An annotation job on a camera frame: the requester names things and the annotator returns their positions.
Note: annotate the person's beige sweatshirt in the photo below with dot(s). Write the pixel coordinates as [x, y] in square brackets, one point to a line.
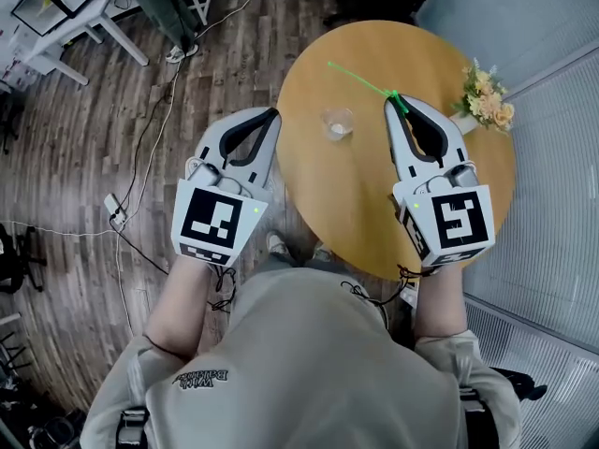
[304, 363]

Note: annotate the person's grey trousers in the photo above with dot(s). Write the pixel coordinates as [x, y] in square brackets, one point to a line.
[281, 264]

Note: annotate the black chair with backpack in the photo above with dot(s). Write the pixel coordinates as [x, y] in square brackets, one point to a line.
[14, 260]

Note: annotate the green straw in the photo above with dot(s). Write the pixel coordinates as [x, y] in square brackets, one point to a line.
[360, 81]

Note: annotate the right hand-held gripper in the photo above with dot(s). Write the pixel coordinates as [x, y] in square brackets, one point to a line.
[461, 222]

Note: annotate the person's left shoe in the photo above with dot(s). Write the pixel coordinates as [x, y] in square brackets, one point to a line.
[276, 242]

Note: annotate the person's right shoe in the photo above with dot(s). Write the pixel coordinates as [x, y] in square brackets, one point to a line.
[324, 253]

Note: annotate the person's right forearm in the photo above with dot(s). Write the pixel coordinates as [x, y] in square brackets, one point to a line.
[440, 302]

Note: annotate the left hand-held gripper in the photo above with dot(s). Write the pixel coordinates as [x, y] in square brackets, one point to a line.
[210, 218]

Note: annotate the black chair with bags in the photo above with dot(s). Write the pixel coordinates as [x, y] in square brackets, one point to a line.
[9, 124]

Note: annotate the clear glass cup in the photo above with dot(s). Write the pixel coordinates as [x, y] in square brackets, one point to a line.
[338, 130]

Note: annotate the white desk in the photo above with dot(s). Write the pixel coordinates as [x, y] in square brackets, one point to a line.
[107, 26]

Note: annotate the white ribbed vase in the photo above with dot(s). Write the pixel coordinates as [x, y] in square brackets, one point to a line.
[469, 122]

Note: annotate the white power strip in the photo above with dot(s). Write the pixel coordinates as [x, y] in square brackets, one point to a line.
[115, 209]

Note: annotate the yellow flower bouquet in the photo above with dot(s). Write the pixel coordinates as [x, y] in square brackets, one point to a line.
[489, 101]

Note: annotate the person's shoe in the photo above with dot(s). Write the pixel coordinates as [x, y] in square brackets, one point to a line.
[324, 253]
[276, 242]

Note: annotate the person's left forearm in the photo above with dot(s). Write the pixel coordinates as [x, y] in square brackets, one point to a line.
[178, 307]

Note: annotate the cluttered metal rack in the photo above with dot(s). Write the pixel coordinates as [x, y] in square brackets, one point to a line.
[28, 414]

